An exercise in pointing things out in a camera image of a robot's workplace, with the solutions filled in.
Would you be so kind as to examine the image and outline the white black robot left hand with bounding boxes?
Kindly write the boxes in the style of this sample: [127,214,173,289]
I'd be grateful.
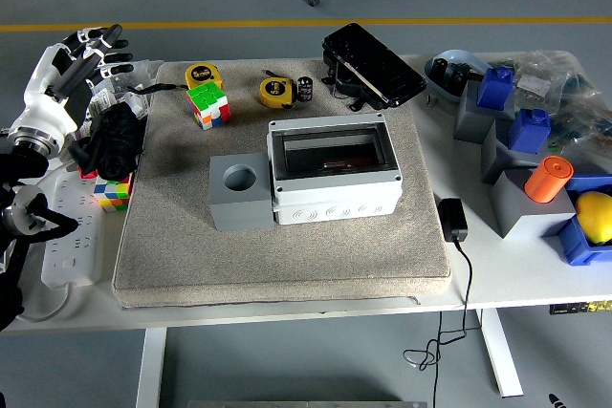
[10,24,135,147]

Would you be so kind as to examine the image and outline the white electrical box clear lid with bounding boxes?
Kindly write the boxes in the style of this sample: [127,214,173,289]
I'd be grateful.
[266,111,404,226]

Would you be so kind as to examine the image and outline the white purple circuit breaker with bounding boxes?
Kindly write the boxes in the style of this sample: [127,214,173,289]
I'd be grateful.
[88,89,120,118]

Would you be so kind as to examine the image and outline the white table leg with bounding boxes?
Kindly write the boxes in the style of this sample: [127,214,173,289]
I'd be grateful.
[475,308,523,398]
[135,329,168,408]

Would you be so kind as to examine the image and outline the black cloth bundle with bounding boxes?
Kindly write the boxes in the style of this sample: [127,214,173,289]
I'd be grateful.
[68,101,144,181]

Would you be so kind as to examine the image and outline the table control panel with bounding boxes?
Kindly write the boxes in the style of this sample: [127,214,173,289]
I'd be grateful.
[548,301,612,316]

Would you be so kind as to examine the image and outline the rubik's cube yellow face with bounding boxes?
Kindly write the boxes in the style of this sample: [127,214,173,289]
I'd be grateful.
[93,173,134,213]

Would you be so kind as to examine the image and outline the clear plastic bags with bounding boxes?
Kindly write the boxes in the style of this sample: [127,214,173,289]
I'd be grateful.
[85,59,164,122]

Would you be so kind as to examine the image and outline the white power strip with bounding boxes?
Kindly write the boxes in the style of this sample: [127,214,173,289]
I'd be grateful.
[40,173,104,289]

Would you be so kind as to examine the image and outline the blue storage bin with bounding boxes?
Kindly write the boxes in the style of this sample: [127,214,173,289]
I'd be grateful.
[542,174,612,267]

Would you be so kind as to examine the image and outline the yellow tape measure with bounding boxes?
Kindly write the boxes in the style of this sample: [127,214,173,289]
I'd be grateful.
[185,62,224,92]
[258,76,295,108]

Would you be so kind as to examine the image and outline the rubik's cube green face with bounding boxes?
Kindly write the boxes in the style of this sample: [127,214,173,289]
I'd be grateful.
[185,82,231,131]

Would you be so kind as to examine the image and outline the yellow lemon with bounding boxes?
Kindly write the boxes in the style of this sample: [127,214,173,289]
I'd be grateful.
[573,190,612,246]

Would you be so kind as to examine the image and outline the black power adapter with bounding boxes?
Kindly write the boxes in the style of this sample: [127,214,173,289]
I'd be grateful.
[437,197,470,244]

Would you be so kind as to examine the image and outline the grey holder block round hole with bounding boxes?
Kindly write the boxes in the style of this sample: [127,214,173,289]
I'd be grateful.
[208,152,276,232]

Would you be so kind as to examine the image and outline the black capacitor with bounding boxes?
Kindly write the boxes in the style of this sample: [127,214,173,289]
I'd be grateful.
[447,66,472,94]
[428,57,450,83]
[296,75,315,103]

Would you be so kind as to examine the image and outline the grey-brown mat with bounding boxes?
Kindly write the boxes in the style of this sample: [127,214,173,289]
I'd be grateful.
[112,58,454,310]

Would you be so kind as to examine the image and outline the blue bottle-shaped block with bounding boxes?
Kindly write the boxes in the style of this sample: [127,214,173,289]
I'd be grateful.
[507,107,552,154]
[476,66,515,111]

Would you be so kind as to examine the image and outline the clear bags of parts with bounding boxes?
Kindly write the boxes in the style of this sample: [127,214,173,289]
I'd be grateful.
[490,49,612,175]

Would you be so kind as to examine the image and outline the black hard case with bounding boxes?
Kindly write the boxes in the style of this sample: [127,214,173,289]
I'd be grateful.
[320,22,428,111]

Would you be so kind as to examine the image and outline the light blue bowl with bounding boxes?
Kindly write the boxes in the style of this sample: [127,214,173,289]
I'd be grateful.
[424,48,493,104]

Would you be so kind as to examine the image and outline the black strap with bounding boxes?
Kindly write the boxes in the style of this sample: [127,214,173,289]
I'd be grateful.
[124,83,190,97]

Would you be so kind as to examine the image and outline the black adapter cord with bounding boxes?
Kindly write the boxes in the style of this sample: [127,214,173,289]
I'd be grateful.
[403,238,484,408]

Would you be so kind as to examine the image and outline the white power strip cable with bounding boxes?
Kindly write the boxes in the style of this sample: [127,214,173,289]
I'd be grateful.
[9,278,73,323]

